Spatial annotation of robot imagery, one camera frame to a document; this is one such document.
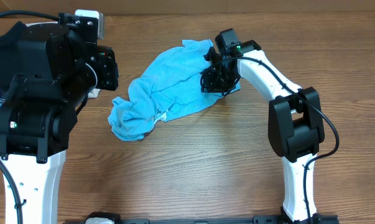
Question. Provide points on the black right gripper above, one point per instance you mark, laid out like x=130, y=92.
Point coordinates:
x=211, y=87

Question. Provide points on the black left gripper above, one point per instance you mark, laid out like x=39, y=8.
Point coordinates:
x=107, y=62

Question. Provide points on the light blue t-shirt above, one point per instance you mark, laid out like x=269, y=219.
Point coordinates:
x=168, y=89

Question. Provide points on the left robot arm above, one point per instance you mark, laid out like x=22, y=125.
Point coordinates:
x=47, y=71

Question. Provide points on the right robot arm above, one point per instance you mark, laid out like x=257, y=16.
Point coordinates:
x=295, y=125

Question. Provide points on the beige folded trousers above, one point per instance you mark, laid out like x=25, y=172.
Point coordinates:
x=35, y=23

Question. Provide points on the black folded garment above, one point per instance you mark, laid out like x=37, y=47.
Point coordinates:
x=10, y=63

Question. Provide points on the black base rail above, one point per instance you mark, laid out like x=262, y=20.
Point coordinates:
x=105, y=217

